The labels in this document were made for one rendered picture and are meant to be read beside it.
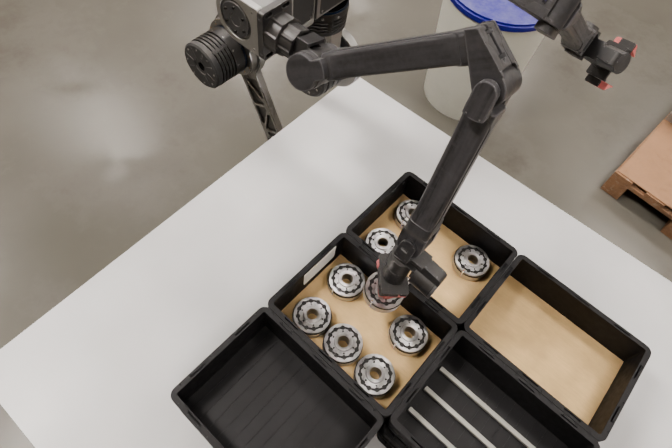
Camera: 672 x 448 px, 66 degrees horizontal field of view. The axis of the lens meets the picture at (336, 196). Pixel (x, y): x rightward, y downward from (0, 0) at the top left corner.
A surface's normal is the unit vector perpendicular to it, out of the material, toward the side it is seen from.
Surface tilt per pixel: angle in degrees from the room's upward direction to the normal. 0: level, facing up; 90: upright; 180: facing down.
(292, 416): 0
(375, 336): 0
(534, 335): 0
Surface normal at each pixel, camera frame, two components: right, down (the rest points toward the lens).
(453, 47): -0.76, 0.34
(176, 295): 0.08, -0.55
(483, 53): -0.59, 0.41
